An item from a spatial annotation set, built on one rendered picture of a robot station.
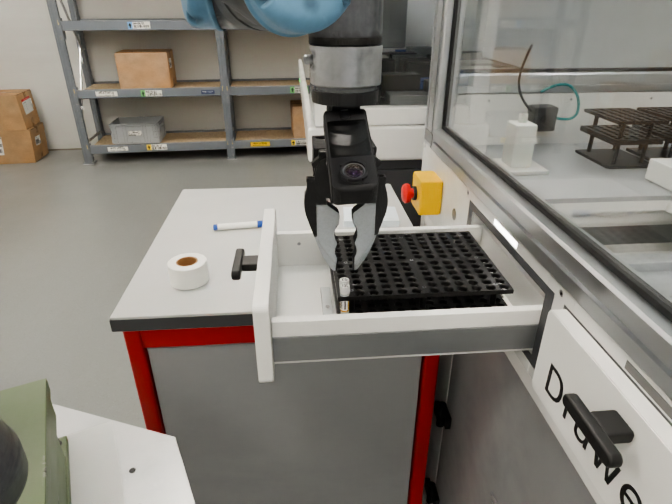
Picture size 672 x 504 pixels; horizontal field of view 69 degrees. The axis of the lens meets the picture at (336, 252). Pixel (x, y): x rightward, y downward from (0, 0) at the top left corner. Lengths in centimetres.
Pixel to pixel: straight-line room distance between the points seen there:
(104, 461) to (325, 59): 50
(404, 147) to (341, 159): 100
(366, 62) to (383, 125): 95
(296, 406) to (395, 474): 30
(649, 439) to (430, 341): 25
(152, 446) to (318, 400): 42
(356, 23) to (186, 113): 442
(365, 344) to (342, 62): 31
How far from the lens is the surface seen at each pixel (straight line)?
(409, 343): 60
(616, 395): 50
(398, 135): 147
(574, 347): 54
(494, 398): 84
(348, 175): 46
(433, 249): 73
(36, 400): 61
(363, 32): 51
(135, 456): 65
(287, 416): 101
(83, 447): 68
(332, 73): 51
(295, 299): 72
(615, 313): 51
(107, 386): 198
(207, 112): 487
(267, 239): 69
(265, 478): 114
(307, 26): 34
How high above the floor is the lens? 122
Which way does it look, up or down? 27 degrees down
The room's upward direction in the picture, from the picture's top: straight up
